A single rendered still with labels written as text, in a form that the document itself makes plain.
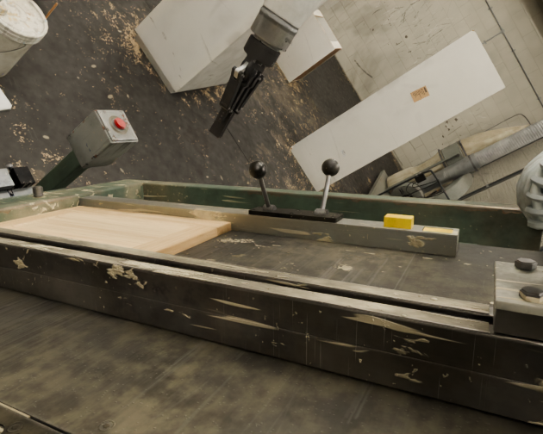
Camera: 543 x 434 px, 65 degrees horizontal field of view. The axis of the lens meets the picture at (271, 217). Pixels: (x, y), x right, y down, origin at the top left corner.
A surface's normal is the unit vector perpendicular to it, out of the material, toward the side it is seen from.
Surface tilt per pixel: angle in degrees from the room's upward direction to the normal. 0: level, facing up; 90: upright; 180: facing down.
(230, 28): 90
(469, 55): 90
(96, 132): 90
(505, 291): 59
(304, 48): 90
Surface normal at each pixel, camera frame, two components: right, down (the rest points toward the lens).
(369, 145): -0.36, 0.35
